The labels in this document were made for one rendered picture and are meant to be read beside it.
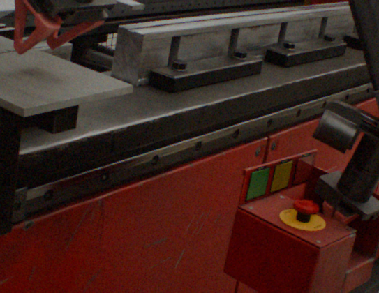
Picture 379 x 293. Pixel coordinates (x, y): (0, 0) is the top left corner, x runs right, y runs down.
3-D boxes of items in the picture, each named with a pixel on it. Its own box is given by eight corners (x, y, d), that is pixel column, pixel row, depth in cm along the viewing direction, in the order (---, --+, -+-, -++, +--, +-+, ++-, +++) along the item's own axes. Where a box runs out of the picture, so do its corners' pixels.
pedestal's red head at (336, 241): (302, 317, 121) (330, 209, 115) (221, 273, 130) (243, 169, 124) (369, 280, 136) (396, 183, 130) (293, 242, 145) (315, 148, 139)
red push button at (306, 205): (304, 231, 122) (310, 210, 121) (283, 221, 125) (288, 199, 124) (319, 225, 125) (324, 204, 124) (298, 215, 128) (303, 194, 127)
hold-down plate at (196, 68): (171, 93, 142) (174, 77, 141) (147, 84, 145) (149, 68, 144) (261, 73, 166) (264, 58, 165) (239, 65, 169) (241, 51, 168)
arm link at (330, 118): (414, 105, 119) (413, 100, 127) (345, 70, 121) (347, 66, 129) (376, 176, 122) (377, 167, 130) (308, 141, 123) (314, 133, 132)
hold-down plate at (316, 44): (285, 68, 174) (287, 54, 173) (264, 61, 177) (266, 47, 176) (345, 54, 198) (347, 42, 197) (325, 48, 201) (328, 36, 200)
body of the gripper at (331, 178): (334, 178, 135) (354, 141, 132) (381, 215, 130) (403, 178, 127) (313, 185, 130) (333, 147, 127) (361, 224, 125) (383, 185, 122)
